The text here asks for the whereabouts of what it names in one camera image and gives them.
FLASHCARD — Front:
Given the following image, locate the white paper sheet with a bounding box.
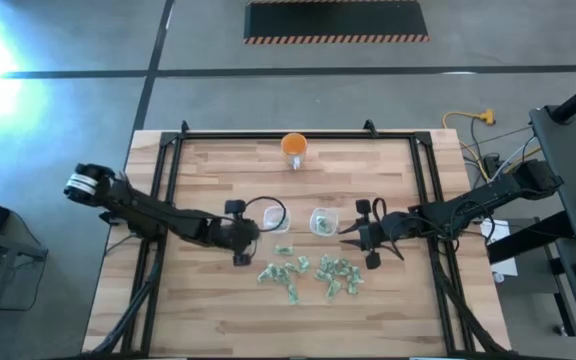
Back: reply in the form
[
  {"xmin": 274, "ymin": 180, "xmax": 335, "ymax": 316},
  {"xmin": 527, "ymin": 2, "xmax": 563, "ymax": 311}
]
[{"xmin": 478, "ymin": 218, "xmax": 519, "ymax": 279}]

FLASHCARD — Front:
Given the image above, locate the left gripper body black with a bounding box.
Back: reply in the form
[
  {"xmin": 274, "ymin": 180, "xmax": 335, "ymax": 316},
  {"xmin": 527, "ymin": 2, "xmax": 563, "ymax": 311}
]
[{"xmin": 216, "ymin": 199, "xmax": 253, "ymax": 267}]

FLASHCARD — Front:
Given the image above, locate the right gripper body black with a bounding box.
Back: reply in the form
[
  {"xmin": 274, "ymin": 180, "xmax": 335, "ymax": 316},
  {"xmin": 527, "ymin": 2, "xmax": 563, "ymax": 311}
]
[{"xmin": 355, "ymin": 198, "xmax": 412, "ymax": 270}]

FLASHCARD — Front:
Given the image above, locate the black cable conduit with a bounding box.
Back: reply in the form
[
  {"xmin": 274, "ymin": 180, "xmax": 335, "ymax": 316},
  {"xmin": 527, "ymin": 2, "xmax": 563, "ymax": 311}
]
[
  {"xmin": 90, "ymin": 239, "xmax": 167, "ymax": 357},
  {"xmin": 430, "ymin": 244, "xmax": 508, "ymax": 357}
]

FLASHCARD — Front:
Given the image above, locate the black power strip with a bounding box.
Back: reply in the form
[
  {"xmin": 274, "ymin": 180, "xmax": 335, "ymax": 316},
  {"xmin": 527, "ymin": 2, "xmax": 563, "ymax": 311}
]
[{"xmin": 482, "ymin": 153, "xmax": 502, "ymax": 176}]

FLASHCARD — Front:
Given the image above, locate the black hazard-striped floor mat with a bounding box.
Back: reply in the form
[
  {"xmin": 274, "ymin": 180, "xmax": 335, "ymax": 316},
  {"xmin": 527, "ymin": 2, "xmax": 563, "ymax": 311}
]
[{"xmin": 243, "ymin": 0, "xmax": 431, "ymax": 45}]

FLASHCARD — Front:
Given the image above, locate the black desk crossbar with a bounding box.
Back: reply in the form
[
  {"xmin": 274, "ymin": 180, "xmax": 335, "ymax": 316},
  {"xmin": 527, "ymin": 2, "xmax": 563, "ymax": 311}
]
[{"xmin": 487, "ymin": 212, "xmax": 576, "ymax": 265}]

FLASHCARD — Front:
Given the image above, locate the white mug orange inside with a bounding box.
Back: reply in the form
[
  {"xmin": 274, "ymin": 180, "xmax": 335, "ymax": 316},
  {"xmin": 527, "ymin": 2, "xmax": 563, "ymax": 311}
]
[{"xmin": 280, "ymin": 131, "xmax": 309, "ymax": 171}]

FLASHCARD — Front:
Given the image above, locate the clear plastic bin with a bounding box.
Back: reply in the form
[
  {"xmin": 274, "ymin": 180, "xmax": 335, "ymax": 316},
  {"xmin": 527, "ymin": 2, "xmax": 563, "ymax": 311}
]
[
  {"xmin": 262, "ymin": 205, "xmax": 292, "ymax": 234},
  {"xmin": 309, "ymin": 207, "xmax": 340, "ymax": 238}
]

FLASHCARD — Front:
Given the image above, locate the black metal table frame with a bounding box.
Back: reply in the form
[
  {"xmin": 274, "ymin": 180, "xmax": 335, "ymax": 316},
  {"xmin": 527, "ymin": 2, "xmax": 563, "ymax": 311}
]
[{"xmin": 120, "ymin": 119, "xmax": 475, "ymax": 359}]

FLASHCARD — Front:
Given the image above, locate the yellow extension cord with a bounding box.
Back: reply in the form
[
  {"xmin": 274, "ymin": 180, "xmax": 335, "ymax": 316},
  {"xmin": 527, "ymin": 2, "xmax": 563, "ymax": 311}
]
[{"xmin": 441, "ymin": 108, "xmax": 497, "ymax": 182}]

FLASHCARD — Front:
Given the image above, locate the black camera cable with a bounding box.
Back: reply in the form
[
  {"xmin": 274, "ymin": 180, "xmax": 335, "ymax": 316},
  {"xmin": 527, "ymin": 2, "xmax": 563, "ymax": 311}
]
[
  {"xmin": 244, "ymin": 195, "xmax": 288, "ymax": 234},
  {"xmin": 371, "ymin": 196, "xmax": 405, "ymax": 262}
]

